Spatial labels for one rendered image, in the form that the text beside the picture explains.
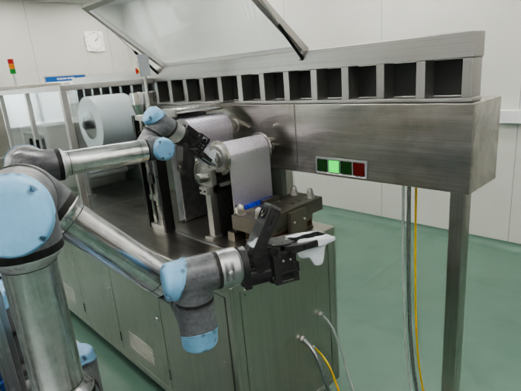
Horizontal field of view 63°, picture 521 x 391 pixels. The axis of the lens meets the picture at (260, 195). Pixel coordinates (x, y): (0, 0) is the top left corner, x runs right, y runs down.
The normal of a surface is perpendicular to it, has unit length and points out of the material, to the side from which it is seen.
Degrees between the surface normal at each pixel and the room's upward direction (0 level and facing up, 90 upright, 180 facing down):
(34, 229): 83
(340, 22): 90
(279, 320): 90
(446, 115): 90
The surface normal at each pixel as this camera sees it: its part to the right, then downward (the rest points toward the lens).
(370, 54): -0.71, 0.25
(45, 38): 0.70, 0.14
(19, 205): 0.36, 0.10
